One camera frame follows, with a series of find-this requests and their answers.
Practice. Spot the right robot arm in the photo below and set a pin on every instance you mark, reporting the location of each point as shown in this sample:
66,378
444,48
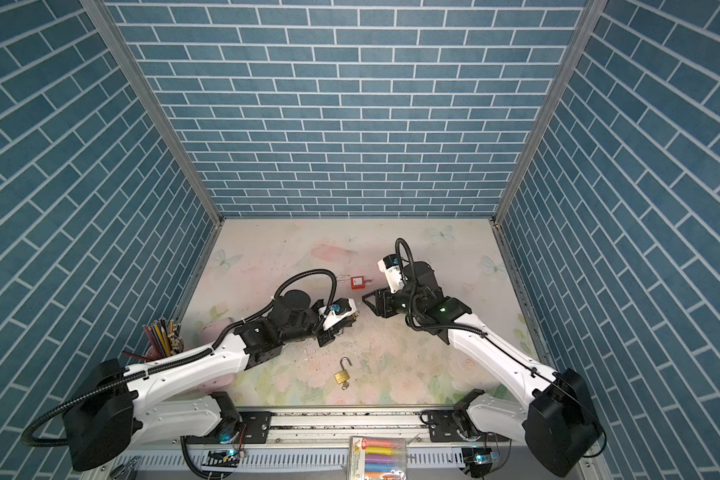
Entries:
559,422

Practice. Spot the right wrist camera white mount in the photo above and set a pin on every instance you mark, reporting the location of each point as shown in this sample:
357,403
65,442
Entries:
390,267

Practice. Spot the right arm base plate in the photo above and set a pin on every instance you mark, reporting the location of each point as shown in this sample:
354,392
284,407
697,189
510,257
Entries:
449,426

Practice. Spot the large brass padlock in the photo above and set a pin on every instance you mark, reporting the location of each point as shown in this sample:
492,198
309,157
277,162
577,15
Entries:
342,377

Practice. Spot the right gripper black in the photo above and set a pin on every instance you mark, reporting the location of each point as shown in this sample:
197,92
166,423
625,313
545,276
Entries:
383,298

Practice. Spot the aluminium rail frame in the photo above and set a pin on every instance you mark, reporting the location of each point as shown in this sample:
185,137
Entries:
311,438

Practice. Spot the red padlock with key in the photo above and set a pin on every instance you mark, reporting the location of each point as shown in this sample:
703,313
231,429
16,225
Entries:
359,282

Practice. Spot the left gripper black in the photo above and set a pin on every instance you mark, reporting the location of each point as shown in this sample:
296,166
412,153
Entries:
330,334

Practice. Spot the pink pencil cup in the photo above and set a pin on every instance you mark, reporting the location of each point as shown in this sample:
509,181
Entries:
164,341

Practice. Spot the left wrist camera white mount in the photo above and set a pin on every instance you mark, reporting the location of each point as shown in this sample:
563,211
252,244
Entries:
341,310

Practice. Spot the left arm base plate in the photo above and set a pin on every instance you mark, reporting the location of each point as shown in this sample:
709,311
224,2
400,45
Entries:
250,428

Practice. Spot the highlighter marker pack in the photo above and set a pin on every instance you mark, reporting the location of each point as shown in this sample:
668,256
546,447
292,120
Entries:
377,458

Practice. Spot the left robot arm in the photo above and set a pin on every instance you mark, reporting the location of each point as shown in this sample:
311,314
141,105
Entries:
112,410

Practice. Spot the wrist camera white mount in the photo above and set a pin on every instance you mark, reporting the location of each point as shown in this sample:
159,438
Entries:
390,267
341,310

